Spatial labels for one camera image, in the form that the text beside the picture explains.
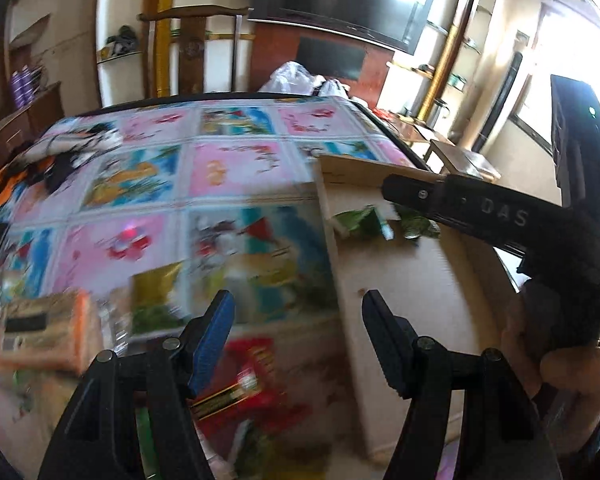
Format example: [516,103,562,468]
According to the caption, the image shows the wooden chair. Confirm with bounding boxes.
[139,5,253,106]

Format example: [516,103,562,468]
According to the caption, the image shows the dark wall panel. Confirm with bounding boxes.
[296,36,368,81]

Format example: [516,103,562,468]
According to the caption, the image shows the cardboard box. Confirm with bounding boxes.
[312,155,531,466]

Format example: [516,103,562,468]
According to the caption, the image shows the red snack packet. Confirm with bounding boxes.
[192,337,311,441]

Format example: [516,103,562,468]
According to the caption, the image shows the patterned cloth pile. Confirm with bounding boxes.
[0,125,123,211]

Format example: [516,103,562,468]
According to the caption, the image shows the person's right hand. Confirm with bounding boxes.
[500,280,600,461]

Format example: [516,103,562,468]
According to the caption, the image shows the wooden cabinet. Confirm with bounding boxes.
[0,82,65,181]

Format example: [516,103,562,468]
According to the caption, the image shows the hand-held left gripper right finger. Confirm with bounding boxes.
[362,290,563,480]

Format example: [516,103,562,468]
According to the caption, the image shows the shoes on shelf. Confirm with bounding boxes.
[105,25,141,56]

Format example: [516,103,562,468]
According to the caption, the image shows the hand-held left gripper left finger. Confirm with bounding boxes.
[37,290,237,480]

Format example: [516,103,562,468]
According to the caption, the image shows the orange snack packet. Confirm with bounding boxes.
[0,291,93,373]

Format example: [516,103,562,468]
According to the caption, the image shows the metal kettle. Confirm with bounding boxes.
[427,100,451,128]

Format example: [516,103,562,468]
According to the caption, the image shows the yellow green snack packet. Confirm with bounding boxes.
[130,262,183,331]

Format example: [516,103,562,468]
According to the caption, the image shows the white plastic bag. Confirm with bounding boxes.
[259,61,351,98]

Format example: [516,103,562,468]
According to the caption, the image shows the small wooden table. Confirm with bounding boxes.
[425,139,501,183]

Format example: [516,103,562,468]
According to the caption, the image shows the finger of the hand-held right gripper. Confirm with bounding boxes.
[382,174,448,221]

